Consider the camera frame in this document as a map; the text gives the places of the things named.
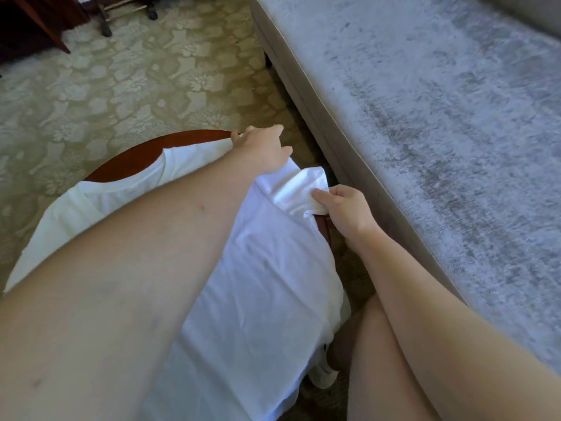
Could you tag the person's right hand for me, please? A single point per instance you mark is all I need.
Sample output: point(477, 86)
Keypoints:
point(349, 210)

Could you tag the person's left hand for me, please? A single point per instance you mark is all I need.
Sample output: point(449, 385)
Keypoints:
point(263, 149)

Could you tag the white T-shirt dark print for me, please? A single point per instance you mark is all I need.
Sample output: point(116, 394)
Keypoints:
point(263, 293)

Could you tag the person's right forearm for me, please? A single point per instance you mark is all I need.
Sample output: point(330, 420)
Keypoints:
point(447, 346)

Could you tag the person's left forearm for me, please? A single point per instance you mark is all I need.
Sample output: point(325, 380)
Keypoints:
point(114, 293)

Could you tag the person's right leg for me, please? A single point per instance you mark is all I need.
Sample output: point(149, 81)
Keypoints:
point(381, 364)

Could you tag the grey velvet chaise sofa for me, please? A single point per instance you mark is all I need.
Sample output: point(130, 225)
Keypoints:
point(421, 127)

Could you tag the round wooden table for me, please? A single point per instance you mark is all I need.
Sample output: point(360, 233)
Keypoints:
point(145, 153)

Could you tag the white sneaker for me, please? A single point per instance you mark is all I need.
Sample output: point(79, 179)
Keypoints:
point(322, 372)

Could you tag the black valet stand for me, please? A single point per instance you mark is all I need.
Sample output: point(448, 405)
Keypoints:
point(123, 6)

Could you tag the dark wooden nightstand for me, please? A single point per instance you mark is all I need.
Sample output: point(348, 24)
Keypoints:
point(35, 13)

